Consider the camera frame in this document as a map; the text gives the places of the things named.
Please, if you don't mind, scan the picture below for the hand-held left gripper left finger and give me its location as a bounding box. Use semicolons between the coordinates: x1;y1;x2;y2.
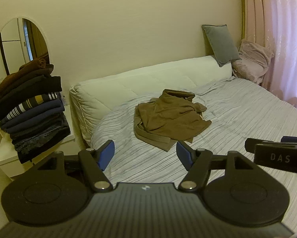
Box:
34;140;114;192

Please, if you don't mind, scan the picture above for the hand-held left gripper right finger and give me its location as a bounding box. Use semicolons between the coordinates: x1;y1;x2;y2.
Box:
176;141;256;192

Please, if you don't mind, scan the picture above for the brown sweater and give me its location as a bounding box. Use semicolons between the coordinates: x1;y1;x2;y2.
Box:
134;89;212;152

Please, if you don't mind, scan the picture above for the stack of folded clothes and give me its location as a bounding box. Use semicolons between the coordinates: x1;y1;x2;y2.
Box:
0;58;71;164

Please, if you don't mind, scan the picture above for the pink pillow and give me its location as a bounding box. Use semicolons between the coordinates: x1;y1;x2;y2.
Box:
231;39;275;85

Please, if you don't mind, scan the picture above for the pink curtain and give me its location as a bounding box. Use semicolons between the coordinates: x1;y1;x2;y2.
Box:
240;0;297;116

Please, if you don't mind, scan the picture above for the white dresser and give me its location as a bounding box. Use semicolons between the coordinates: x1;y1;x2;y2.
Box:
0;79;76;180

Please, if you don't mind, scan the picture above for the grey pillow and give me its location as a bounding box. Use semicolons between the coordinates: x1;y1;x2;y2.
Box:
202;24;240;67

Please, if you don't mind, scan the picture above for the oval wall mirror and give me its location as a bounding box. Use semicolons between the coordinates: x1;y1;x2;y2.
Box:
0;17;50;85

